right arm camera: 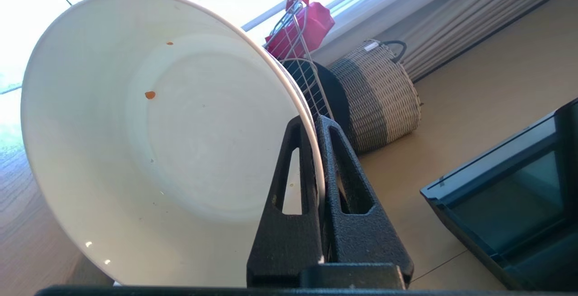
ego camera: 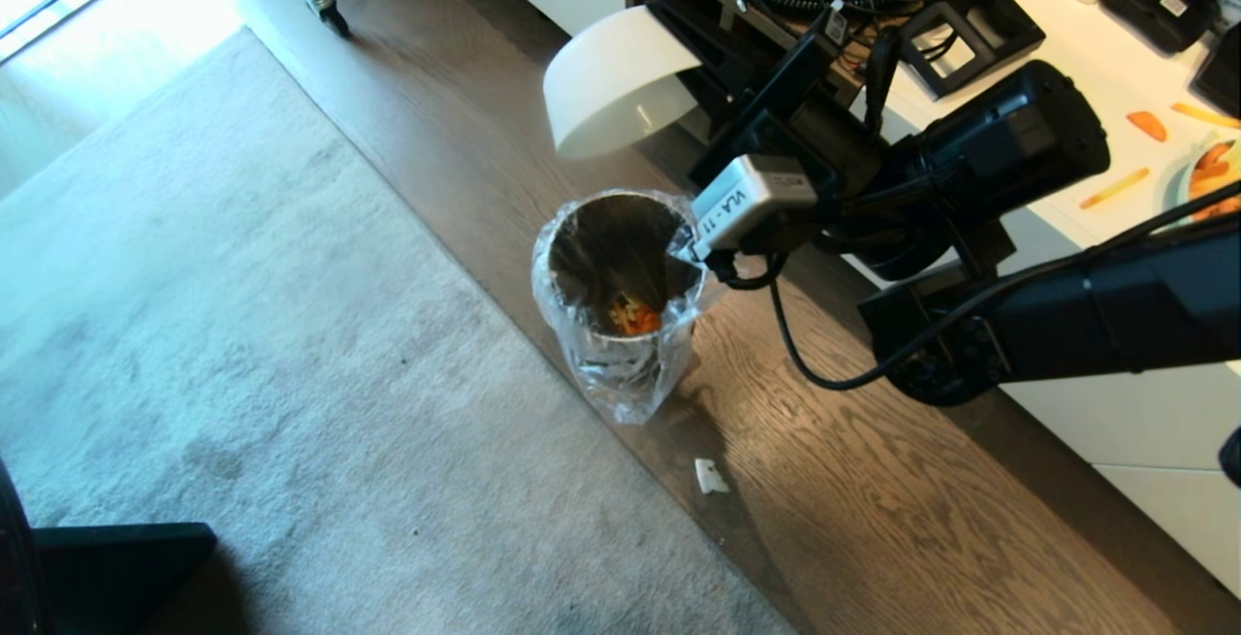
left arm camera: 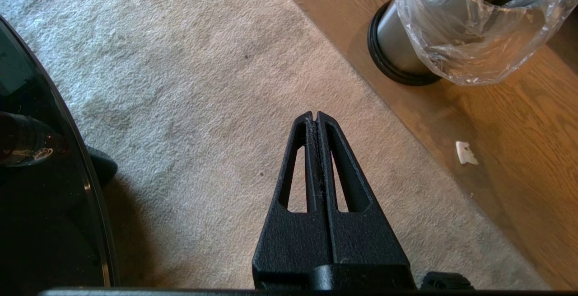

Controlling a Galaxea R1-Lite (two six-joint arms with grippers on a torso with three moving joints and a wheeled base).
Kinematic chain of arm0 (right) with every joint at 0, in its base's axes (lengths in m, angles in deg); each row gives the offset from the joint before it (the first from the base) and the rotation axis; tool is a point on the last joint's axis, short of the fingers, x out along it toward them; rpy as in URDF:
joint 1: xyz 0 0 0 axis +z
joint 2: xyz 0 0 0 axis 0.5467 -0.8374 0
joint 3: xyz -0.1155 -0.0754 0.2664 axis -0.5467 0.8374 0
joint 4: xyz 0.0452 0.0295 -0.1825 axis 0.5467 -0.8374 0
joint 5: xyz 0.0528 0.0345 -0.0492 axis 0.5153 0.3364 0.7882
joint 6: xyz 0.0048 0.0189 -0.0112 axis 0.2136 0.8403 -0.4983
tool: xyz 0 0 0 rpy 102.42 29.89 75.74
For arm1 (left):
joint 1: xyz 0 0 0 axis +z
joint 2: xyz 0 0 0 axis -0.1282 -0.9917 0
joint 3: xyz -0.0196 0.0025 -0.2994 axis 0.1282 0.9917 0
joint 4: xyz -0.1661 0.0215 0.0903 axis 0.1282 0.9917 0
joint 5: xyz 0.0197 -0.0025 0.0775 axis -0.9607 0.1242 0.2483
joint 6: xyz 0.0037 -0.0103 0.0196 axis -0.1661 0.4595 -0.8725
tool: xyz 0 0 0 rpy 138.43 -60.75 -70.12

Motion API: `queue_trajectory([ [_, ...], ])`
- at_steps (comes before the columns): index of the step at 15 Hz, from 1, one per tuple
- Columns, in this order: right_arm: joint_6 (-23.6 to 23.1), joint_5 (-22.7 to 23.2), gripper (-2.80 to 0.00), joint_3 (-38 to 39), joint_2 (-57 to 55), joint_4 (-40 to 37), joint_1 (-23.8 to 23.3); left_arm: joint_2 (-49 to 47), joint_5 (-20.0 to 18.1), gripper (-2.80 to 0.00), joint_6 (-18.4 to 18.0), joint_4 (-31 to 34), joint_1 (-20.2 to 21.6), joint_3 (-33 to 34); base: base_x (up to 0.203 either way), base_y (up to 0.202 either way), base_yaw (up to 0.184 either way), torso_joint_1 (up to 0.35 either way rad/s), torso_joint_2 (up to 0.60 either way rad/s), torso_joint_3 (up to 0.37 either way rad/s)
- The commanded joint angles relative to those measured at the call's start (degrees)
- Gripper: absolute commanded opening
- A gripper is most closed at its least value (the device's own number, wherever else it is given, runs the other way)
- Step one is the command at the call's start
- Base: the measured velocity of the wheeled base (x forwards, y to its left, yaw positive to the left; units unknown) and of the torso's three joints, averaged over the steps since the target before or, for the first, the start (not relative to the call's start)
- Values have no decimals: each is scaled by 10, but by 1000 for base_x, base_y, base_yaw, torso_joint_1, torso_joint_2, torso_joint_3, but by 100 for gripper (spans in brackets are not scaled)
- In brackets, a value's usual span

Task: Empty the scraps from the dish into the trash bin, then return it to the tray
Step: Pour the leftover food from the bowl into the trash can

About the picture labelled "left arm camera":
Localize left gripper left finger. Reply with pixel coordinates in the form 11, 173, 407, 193
252, 112, 333, 290

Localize white paper scrap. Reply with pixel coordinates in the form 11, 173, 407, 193
455, 141, 479, 166

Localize round black glass table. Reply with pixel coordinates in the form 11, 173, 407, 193
0, 15, 121, 296

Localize black table leg foot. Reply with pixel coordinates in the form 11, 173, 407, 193
86, 145, 119, 189

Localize silver metal trash bin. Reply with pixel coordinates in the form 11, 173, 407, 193
367, 0, 556, 86

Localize clear plastic bin liner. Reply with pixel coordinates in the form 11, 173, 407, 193
395, 0, 578, 86

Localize grey carpet rug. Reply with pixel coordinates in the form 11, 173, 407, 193
0, 0, 552, 290

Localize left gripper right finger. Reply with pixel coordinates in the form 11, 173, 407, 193
315, 111, 417, 290

